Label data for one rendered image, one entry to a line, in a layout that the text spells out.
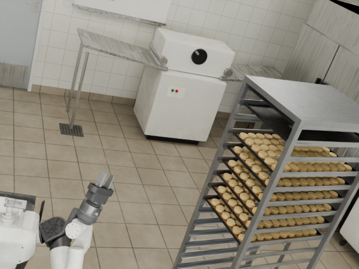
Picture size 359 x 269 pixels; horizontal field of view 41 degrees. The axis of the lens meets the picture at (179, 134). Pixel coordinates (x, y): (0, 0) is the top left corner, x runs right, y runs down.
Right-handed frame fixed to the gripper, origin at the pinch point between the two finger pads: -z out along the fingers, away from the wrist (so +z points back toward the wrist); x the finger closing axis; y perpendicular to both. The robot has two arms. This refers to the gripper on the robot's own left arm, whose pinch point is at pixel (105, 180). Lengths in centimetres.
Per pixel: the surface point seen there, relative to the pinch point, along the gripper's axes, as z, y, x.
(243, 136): -42, 5, -81
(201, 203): 4, 20, -97
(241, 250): 10, -23, -87
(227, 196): -8, 4, -93
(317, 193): -34, -30, -119
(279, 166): -38, -30, -67
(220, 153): -28, 15, -84
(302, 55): -149, 142, -312
